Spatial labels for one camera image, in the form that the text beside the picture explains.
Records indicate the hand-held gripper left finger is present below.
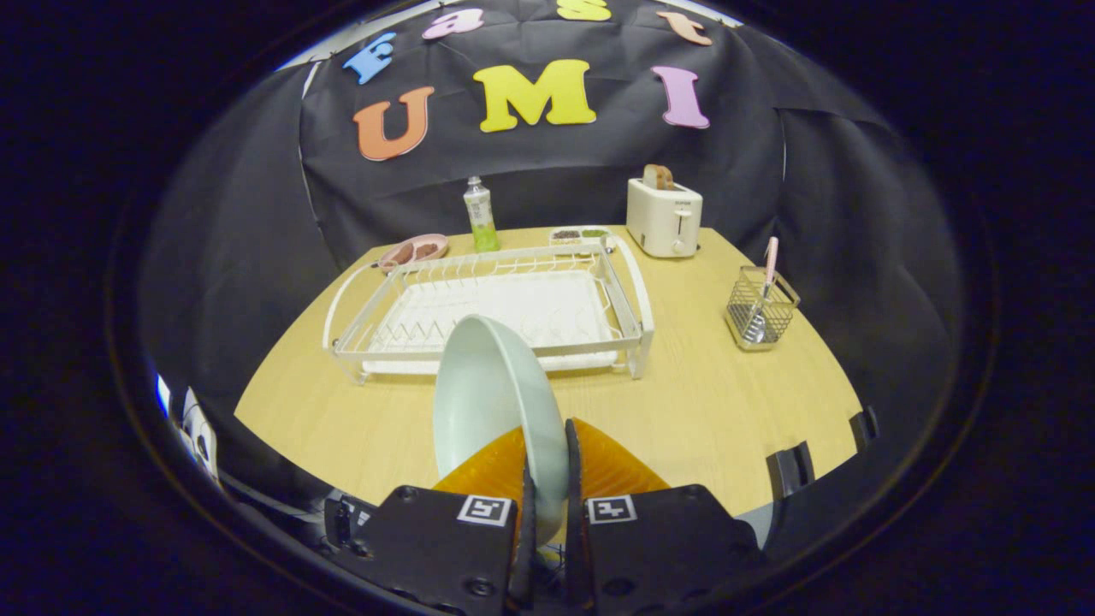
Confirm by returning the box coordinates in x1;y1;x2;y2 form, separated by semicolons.
323;426;538;616

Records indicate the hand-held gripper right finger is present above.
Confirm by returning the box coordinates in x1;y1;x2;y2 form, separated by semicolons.
563;418;768;616

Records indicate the pale green plate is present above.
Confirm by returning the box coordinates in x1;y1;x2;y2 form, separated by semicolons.
432;314;570;544

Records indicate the white wire dish rack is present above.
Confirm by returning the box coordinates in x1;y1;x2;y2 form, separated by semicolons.
323;235;656;384

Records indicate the metal mesh basket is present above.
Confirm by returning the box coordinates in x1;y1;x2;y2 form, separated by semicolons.
725;265;802;352

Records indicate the spoon with pink checked handle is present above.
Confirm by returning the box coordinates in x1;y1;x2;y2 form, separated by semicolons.
743;236;780;345

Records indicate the small divided condiment dish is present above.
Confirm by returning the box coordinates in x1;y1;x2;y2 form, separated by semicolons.
547;225;615;249

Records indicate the pink dish with food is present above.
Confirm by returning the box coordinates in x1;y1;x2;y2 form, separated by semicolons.
376;233;450;273

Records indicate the black table clamp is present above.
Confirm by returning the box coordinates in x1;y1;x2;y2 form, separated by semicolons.
766;441;816;501
849;405;880;452

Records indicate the cream white toaster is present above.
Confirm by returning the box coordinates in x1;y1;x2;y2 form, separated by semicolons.
626;176;704;259

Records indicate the clear bottle with green liquid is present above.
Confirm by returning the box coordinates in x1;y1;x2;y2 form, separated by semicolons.
463;176;501;254

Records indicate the white printed object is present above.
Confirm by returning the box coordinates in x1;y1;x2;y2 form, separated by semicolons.
175;387;222;484

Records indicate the black backdrop cloth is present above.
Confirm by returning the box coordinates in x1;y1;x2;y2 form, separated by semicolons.
141;0;963;514

